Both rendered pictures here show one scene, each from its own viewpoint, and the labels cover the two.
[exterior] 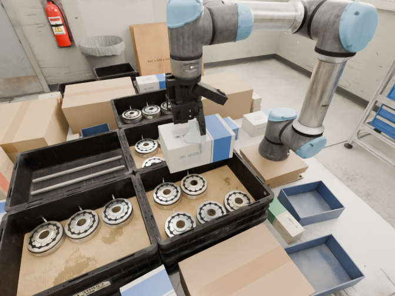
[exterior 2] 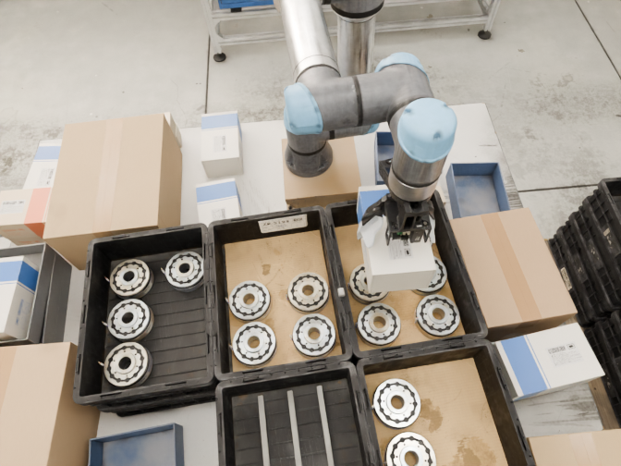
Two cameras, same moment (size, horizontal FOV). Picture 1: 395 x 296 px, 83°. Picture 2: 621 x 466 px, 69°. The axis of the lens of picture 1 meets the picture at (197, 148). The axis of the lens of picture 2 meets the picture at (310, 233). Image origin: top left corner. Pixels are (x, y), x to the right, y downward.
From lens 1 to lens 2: 0.81 m
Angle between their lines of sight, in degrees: 46
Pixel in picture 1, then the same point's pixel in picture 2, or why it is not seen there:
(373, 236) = not seen: hidden behind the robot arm
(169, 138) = (408, 263)
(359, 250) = (459, 151)
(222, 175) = (352, 240)
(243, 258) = (491, 257)
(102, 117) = (74, 447)
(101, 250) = (450, 431)
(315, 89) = (362, 56)
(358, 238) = not seen: hidden behind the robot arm
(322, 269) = (475, 194)
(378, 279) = (489, 153)
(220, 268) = (498, 283)
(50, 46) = not seen: outside the picture
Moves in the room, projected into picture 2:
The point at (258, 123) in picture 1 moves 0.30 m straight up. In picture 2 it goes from (235, 148) to (213, 73)
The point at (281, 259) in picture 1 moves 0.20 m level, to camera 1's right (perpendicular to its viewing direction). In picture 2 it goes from (495, 220) to (502, 162)
